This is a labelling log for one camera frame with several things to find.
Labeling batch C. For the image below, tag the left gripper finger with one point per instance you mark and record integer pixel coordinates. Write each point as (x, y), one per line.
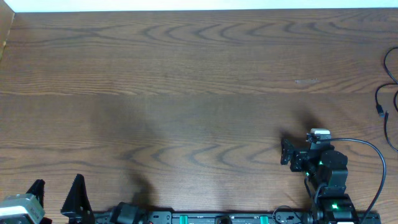
(77, 207)
(37, 189)

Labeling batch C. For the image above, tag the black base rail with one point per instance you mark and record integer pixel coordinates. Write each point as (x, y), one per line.
(282, 215)

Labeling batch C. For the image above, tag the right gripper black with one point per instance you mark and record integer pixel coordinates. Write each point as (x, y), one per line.
(288, 150)

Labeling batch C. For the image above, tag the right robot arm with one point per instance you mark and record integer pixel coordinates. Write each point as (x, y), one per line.
(326, 170)

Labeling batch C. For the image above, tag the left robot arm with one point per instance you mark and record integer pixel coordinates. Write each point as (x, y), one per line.
(122, 213)

